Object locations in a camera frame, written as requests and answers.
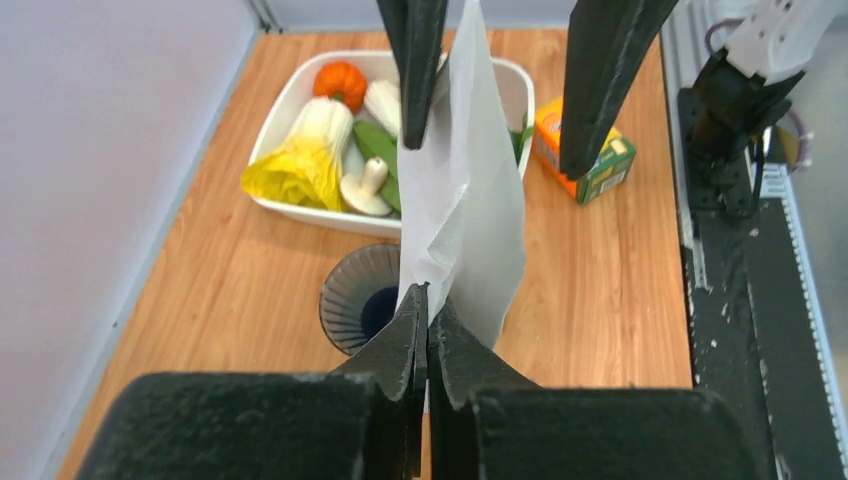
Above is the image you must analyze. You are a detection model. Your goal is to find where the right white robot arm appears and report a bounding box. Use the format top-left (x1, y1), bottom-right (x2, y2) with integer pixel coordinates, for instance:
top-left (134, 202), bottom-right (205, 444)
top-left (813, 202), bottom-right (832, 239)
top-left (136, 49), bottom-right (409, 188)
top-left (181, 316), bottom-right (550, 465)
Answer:
top-left (378, 1), bottom-right (839, 179)

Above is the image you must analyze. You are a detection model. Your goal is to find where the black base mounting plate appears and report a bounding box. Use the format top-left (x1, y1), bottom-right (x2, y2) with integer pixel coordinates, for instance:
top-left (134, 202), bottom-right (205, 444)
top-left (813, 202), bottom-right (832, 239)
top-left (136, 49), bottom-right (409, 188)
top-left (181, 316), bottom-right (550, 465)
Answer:
top-left (676, 86), bottom-right (848, 480)

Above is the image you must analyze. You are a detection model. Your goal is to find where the yellow napa cabbage toy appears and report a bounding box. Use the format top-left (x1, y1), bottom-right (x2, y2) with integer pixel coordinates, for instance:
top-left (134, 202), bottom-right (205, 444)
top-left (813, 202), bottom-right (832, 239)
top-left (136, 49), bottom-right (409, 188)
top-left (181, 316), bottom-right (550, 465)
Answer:
top-left (240, 97), bottom-right (353, 211)

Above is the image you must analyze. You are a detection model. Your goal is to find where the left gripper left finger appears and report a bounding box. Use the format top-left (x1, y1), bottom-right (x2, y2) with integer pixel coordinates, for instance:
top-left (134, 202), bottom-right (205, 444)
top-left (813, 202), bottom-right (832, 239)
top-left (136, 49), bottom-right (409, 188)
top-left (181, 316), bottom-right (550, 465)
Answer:
top-left (76, 285), bottom-right (428, 479)

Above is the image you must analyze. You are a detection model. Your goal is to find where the small orange pumpkin toy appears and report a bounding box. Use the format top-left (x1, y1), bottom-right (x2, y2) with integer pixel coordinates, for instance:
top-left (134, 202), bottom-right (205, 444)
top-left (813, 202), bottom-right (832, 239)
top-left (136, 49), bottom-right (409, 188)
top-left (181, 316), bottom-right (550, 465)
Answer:
top-left (312, 61), bottom-right (368, 114)

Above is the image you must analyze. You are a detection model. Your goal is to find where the white mushroom toy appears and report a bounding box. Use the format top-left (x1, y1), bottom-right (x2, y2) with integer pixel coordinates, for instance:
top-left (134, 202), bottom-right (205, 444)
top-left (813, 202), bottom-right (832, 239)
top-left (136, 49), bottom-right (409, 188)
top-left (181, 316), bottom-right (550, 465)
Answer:
top-left (339, 157), bottom-right (393, 217)

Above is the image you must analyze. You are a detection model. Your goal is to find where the aluminium frame rail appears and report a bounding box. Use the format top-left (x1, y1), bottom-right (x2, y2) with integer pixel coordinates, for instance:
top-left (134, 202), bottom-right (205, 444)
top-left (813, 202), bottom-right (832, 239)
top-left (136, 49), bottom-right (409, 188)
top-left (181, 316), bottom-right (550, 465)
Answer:
top-left (661, 1), bottom-right (847, 424)

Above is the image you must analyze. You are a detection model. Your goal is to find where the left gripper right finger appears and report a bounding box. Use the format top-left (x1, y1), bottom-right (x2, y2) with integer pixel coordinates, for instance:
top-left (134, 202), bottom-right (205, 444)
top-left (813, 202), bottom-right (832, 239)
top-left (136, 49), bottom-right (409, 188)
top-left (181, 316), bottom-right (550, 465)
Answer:
top-left (427, 306), bottom-right (761, 479)

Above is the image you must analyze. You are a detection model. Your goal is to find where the blue glass cone dripper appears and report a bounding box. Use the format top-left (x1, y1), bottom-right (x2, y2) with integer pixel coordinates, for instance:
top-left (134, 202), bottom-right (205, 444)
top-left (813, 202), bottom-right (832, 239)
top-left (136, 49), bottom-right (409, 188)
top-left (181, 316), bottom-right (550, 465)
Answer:
top-left (319, 243), bottom-right (400, 356)

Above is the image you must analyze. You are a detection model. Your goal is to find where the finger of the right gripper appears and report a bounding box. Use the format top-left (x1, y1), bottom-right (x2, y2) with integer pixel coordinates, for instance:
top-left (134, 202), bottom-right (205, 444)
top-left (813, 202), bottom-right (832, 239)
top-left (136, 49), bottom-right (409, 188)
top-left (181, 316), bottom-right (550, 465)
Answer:
top-left (377, 0), bottom-right (448, 150)
top-left (559, 0), bottom-right (677, 180)

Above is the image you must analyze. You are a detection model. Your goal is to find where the single white paper filter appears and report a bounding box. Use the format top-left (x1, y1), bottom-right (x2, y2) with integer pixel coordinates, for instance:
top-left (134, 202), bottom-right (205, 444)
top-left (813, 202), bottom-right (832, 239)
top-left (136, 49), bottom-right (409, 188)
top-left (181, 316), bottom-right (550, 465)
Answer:
top-left (397, 1), bottom-right (526, 348)

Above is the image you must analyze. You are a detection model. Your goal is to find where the white rectangular tray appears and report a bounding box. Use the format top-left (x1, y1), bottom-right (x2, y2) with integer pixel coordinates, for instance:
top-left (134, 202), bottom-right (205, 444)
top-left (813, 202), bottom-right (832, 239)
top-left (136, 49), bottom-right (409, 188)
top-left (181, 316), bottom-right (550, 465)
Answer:
top-left (248, 50), bottom-right (536, 239)

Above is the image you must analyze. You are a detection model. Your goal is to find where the yellow green juice box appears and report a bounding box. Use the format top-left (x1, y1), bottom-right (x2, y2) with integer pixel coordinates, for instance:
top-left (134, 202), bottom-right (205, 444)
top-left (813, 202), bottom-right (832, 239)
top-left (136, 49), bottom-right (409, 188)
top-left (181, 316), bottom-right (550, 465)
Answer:
top-left (532, 96), bottom-right (637, 205)

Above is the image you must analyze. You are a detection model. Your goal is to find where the green bok choy toy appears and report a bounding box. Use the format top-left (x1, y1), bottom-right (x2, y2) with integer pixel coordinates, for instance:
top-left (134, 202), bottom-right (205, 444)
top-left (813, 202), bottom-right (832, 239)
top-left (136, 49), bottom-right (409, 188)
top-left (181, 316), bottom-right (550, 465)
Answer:
top-left (353, 120), bottom-right (401, 213)
top-left (364, 80), bottom-right (401, 139)

